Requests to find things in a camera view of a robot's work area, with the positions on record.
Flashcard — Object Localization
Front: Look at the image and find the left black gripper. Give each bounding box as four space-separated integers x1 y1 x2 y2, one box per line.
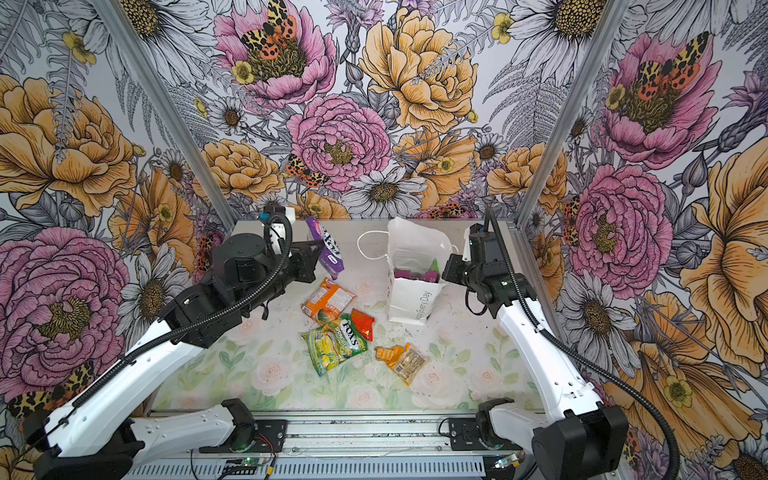
239 240 325 311

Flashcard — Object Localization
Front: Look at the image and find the purple Fox's berries candy bag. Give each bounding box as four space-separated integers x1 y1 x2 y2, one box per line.
305 217 345 280

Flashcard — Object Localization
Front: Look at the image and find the magenta Lot 100 candy bag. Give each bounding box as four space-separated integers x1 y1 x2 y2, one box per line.
394 259 440 283

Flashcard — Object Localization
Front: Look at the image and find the white paper bag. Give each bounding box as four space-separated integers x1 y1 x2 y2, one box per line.
356 217 459 326

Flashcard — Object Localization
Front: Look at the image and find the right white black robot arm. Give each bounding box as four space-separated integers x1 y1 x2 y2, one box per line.
442 223 629 479

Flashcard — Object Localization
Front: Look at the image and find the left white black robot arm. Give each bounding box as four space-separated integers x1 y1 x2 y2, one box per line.
22 228 323 479

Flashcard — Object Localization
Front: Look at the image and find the orange Fox's fruits candy bag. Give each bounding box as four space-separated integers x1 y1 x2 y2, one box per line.
301 277 356 325

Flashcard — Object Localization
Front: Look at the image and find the green Fox's spring tea bag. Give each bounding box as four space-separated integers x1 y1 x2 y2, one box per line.
302 314 368 377

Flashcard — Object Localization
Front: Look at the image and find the small red snack packet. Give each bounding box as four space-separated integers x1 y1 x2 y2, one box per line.
350 309 375 342

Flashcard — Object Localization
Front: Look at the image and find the small clear cracker packet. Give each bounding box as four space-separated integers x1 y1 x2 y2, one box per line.
392 349 428 385

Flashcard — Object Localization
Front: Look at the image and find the small orange candy packet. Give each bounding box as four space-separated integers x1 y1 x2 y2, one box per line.
374 344 410 368

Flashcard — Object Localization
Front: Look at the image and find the green circuit board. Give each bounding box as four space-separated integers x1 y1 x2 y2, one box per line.
221 458 271 477

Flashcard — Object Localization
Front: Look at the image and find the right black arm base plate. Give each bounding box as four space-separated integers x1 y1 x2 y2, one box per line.
438 417 520 452

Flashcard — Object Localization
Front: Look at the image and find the aluminium frame rail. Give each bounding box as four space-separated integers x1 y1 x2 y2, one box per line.
104 410 625 458

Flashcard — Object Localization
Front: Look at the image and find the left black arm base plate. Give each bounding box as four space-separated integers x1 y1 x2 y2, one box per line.
198 419 288 454

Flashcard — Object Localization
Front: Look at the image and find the left aluminium corner post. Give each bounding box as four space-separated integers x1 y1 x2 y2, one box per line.
94 1 237 231

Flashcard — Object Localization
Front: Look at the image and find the aluminium corner post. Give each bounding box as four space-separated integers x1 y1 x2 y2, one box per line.
94 1 237 231
515 0 631 226

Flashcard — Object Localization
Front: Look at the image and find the white slotted cable duct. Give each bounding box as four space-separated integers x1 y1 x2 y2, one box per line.
126 456 486 479

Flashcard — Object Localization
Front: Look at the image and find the right aluminium corner post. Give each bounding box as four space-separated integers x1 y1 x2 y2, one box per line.
515 0 631 226

